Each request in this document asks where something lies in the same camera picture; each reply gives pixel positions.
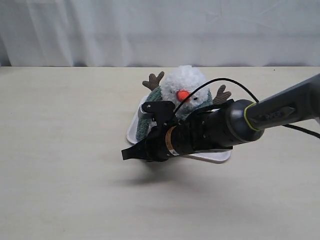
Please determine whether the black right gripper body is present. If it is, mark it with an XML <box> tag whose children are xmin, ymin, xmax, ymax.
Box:
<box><xmin>144</xmin><ymin>125</ymin><xmax>173</xmax><ymax>162</ymax></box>

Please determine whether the teal fuzzy scarf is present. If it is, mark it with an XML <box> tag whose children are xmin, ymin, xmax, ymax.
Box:
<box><xmin>135</xmin><ymin>85</ymin><xmax>213</xmax><ymax>142</ymax></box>

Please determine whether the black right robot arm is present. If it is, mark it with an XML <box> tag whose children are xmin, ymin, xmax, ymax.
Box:
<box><xmin>121</xmin><ymin>75</ymin><xmax>320</xmax><ymax>163</ymax></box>

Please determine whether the white plush snowman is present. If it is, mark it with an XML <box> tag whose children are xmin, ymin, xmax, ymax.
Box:
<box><xmin>142</xmin><ymin>65</ymin><xmax>232</xmax><ymax>119</ymax></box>

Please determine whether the white curtain backdrop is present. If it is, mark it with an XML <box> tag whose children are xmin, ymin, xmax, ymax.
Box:
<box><xmin>0</xmin><ymin>0</ymin><xmax>320</xmax><ymax>67</ymax></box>

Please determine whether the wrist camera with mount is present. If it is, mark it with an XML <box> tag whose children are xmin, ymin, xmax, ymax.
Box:
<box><xmin>138</xmin><ymin>101</ymin><xmax>176</xmax><ymax>125</ymax></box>

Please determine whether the black camera cable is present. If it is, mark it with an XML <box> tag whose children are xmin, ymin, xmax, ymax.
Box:
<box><xmin>172</xmin><ymin>77</ymin><xmax>320</xmax><ymax>140</ymax></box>

